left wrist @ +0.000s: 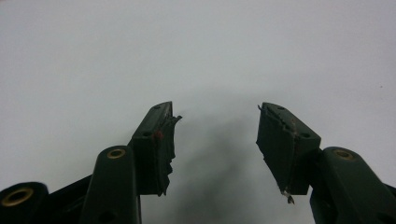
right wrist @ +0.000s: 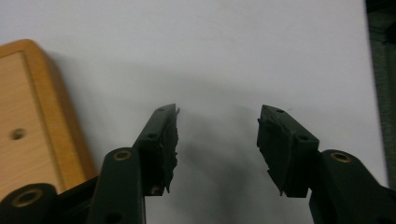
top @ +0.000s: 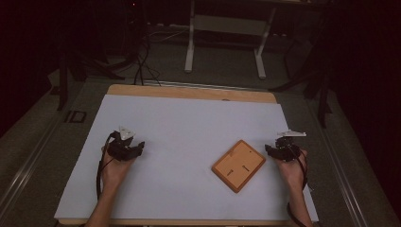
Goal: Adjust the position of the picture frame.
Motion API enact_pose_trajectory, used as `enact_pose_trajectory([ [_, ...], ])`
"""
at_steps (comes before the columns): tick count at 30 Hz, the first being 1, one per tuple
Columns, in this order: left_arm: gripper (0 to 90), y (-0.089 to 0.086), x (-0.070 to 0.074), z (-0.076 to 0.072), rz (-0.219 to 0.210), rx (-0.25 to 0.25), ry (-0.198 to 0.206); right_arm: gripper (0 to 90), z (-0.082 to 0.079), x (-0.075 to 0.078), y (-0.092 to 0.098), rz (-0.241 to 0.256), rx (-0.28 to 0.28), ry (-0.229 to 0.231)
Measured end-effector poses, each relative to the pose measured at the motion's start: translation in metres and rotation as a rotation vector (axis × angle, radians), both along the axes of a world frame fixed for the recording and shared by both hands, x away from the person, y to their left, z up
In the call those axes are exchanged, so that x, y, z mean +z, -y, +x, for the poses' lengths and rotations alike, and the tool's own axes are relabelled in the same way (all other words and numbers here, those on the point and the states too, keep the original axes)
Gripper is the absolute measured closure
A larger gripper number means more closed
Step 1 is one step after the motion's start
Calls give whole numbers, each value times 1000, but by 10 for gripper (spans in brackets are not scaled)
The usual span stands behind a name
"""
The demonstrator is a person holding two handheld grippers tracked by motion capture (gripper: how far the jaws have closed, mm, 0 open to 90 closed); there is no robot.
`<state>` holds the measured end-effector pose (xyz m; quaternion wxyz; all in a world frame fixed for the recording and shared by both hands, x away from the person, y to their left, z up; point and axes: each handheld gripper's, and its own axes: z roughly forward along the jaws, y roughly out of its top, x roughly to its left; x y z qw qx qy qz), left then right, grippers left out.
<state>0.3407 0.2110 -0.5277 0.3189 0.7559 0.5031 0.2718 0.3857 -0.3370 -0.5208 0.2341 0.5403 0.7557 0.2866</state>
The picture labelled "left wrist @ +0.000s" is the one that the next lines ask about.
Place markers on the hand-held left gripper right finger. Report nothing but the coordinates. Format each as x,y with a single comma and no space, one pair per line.
286,146

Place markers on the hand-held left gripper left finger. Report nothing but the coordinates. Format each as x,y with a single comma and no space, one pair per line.
151,149

